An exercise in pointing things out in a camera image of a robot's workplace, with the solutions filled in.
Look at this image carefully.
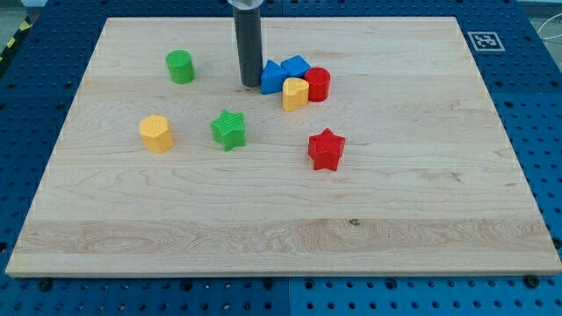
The silver rod mount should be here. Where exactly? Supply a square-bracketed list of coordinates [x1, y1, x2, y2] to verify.
[227, 0, 264, 9]

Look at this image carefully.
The white cable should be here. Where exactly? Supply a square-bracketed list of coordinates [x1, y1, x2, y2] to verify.
[536, 12, 562, 43]

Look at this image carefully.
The yellow hexagon block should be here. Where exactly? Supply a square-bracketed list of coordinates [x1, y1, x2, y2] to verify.
[139, 114, 175, 154]

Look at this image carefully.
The light wooden board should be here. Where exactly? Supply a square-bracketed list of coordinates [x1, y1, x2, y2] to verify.
[6, 17, 561, 278]

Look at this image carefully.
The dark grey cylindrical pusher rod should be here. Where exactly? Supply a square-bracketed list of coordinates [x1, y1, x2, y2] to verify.
[233, 4, 263, 87]

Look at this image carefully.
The green cylinder block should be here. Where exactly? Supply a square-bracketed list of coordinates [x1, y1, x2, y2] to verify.
[166, 50, 196, 84]

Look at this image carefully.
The blue cube block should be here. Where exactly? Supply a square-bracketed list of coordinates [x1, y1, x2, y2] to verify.
[281, 54, 311, 78]

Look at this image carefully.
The blue triangle block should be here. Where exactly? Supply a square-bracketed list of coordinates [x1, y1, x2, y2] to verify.
[261, 60, 289, 95]

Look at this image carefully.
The yellow heart block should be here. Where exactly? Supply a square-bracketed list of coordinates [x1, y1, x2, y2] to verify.
[282, 77, 309, 112]

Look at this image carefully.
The green star block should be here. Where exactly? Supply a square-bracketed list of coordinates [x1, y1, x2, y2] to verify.
[211, 110, 246, 151]

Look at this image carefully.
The white fiducial marker tag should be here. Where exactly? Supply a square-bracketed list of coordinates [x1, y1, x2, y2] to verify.
[468, 32, 505, 52]

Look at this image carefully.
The red cylinder block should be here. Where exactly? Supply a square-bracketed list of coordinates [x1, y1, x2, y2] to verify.
[305, 67, 331, 102]

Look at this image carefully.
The red star block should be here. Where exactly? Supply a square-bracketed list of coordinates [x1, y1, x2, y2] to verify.
[307, 128, 346, 171]

